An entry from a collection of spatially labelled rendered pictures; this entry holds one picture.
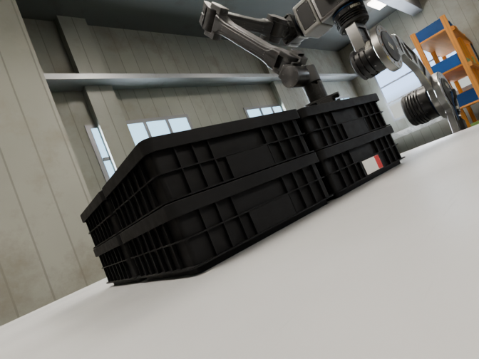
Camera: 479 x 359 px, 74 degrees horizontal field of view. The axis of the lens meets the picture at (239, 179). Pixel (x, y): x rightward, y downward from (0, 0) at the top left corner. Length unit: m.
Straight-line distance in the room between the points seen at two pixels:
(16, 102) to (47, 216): 0.84
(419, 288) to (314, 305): 0.06
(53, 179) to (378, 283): 2.46
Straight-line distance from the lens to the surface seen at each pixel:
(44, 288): 2.43
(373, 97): 1.08
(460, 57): 5.82
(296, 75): 0.91
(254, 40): 1.10
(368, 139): 0.95
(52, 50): 4.15
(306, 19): 1.65
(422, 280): 0.21
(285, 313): 0.23
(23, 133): 2.68
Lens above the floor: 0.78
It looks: 4 degrees up
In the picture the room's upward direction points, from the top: 23 degrees counter-clockwise
